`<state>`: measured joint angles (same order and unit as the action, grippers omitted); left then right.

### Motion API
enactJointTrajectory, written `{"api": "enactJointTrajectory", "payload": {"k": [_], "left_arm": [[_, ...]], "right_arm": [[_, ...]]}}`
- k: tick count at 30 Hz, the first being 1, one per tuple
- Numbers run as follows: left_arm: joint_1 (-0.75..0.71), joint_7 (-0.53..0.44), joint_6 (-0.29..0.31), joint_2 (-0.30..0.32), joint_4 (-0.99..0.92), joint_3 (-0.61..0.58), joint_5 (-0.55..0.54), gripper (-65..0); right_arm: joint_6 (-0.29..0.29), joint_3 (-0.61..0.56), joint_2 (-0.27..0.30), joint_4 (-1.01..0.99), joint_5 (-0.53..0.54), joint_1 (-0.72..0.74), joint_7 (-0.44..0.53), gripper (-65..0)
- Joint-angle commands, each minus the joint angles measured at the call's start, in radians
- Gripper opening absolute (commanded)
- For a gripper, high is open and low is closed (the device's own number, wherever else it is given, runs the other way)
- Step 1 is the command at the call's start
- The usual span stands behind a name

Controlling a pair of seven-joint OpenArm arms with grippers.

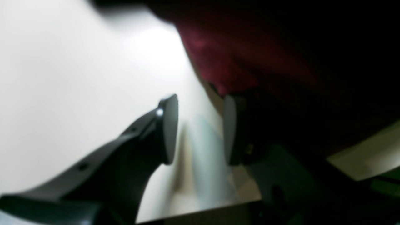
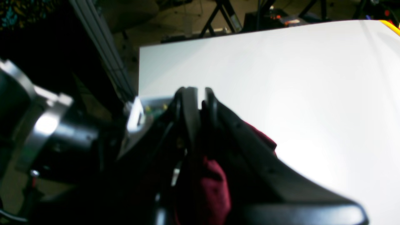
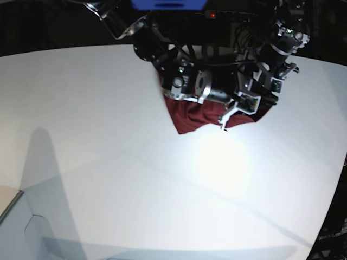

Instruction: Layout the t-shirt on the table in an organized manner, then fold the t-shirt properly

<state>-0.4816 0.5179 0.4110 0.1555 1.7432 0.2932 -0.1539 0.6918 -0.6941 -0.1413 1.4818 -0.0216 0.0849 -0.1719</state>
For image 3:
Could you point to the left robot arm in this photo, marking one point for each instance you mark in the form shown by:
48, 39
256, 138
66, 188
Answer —
279, 30

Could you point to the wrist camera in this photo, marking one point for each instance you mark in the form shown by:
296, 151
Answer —
276, 85
248, 103

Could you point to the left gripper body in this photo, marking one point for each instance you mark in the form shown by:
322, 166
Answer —
262, 79

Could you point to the blue box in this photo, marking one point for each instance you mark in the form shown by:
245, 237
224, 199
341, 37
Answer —
171, 5

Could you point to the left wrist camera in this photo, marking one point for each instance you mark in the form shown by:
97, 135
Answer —
276, 85

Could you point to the black power strip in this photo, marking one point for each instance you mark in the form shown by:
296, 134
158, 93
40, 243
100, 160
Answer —
230, 16

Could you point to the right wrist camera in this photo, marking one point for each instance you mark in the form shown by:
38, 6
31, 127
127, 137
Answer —
248, 103

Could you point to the dark red t-shirt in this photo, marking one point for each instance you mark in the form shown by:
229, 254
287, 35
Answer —
188, 116

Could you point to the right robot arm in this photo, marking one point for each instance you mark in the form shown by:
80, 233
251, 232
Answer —
196, 92

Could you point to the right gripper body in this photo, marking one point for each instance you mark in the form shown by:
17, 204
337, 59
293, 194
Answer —
232, 109

